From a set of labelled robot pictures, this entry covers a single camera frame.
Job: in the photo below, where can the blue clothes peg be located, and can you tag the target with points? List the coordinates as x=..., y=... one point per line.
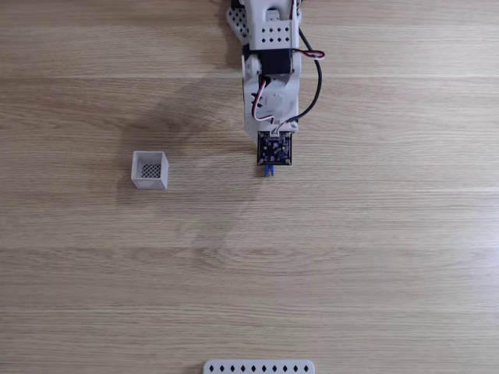
x=269, y=170

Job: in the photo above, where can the black camera circuit board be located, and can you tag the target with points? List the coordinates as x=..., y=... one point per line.
x=274, y=148

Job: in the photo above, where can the small white lattice crate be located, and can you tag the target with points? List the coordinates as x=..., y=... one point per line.
x=150, y=171

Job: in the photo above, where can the white perforated plate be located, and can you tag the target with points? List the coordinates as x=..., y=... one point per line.
x=257, y=368

